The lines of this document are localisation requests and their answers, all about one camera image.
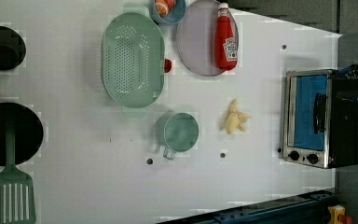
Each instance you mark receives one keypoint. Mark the green oval colander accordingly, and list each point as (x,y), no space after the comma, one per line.
(133,54)

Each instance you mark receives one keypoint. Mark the blue bowl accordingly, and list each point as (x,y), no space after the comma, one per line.
(174,16)

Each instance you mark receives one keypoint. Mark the pink fruit toy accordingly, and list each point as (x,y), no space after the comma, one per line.
(170,3)

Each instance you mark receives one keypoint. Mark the small red ball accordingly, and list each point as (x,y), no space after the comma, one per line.
(167,66)

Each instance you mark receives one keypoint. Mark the green mug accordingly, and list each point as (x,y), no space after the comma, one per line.
(177,132)

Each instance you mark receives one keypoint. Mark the red ketchup bottle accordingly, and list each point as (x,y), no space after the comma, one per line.
(225,47)

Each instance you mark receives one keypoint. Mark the orange fruit toy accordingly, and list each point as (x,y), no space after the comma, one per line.
(161,8)

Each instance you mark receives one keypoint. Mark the peeled yellow banana toy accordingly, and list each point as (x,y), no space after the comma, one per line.
(235,119)

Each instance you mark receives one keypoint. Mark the small black cylinder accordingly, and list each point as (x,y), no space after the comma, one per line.
(12,49)

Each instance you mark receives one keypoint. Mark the green slotted spatula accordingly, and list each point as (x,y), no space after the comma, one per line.
(16,188)

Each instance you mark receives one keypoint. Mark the grey round plate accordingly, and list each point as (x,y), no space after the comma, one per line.
(195,37)

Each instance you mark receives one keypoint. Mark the toaster oven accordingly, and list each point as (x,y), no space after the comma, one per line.
(320,126)

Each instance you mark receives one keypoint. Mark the large black cylinder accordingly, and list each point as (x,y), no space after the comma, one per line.
(20,128)

